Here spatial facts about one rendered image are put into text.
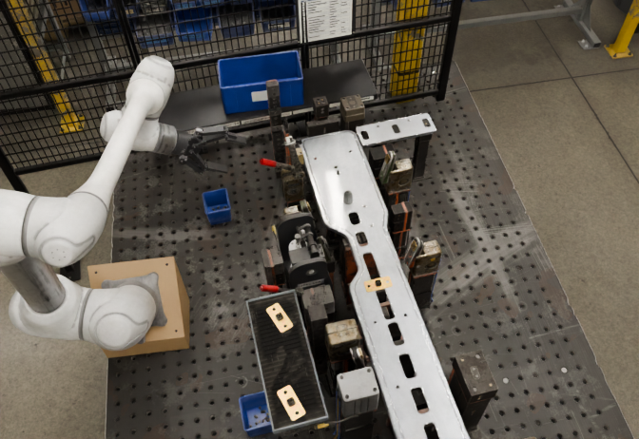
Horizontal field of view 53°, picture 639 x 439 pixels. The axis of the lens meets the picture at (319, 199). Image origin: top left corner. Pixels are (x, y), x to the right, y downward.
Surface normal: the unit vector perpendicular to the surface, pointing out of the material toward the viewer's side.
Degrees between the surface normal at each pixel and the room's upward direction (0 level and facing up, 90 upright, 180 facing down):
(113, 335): 49
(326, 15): 90
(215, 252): 0
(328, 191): 0
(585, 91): 0
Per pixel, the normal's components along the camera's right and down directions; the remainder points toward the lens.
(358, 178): -0.02, -0.62
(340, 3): 0.25, 0.76
